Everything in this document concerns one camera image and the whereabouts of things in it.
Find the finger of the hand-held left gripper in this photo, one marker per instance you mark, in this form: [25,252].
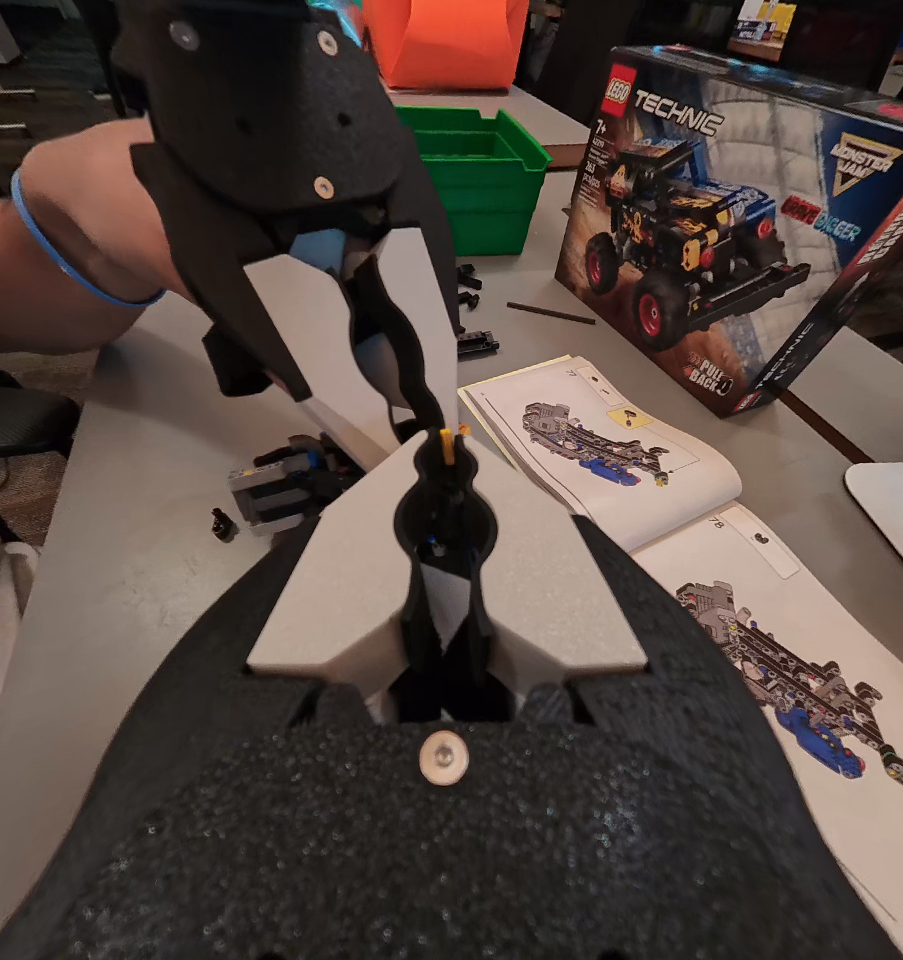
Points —
[425,300]
[301,330]

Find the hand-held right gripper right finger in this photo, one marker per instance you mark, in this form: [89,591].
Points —
[564,600]

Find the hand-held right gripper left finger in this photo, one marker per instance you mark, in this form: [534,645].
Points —
[324,600]

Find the black lego vehicle chassis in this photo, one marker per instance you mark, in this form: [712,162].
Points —
[271,495]

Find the black yellow lego subassembly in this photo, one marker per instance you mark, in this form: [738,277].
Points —
[446,444]

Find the person's left forearm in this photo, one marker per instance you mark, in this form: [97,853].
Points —
[16,285]

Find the scattered black lego pieces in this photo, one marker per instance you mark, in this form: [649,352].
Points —
[478,343]

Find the thin dark lego axle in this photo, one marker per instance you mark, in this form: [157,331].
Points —
[549,312]

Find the black lego pin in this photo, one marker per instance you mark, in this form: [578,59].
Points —
[223,523]

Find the lego instruction booklet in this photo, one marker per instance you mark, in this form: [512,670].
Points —
[759,570]

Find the lego set box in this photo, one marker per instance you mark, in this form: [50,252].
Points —
[721,225]

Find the person's left hand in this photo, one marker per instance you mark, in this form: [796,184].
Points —
[106,202]

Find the orange plastic bin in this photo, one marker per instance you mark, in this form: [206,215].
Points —
[444,45]

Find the blue wristband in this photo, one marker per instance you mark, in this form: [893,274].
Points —
[54,259]

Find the black chair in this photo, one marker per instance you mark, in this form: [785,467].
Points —
[16,427]

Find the wooden document stand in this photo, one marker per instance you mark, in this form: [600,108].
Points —
[894,510]

